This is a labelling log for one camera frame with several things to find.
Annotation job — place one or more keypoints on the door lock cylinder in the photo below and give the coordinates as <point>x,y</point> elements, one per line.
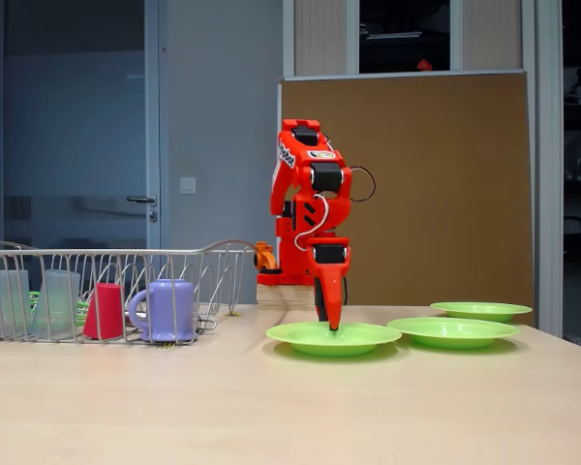
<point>153,215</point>

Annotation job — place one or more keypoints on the red printed robot arm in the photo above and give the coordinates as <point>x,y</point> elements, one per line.
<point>336,213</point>

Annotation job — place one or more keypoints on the red gripper black motor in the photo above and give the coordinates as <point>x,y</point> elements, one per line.
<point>330,255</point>

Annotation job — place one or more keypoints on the grey glass door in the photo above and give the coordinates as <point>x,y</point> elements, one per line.
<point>77,121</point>

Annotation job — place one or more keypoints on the dark kettle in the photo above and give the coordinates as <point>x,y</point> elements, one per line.
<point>576,237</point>

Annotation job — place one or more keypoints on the purple plastic mug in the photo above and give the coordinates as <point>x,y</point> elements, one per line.
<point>172,310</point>

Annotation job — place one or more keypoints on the spiral bound notebook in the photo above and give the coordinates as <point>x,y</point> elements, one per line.
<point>394,35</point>

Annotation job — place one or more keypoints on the brown cork board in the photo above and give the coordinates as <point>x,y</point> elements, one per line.
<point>440,169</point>

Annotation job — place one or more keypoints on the orange table clamp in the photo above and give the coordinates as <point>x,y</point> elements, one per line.
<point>265,261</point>

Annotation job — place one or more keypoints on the grey translucent plastic cup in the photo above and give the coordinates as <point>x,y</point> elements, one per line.
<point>9,302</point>
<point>58,300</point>

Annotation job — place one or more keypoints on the green plastic plate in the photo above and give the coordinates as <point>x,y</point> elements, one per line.
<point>368,336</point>
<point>484,310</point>
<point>452,331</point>

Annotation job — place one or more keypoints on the red plastic cup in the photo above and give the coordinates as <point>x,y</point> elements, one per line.
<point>104,312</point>

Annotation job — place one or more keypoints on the white light switch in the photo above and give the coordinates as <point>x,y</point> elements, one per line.
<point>188,185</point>

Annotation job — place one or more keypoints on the wooden base block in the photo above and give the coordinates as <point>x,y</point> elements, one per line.
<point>281,296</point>

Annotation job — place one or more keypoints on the small red object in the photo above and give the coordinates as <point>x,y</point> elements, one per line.
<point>423,64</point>

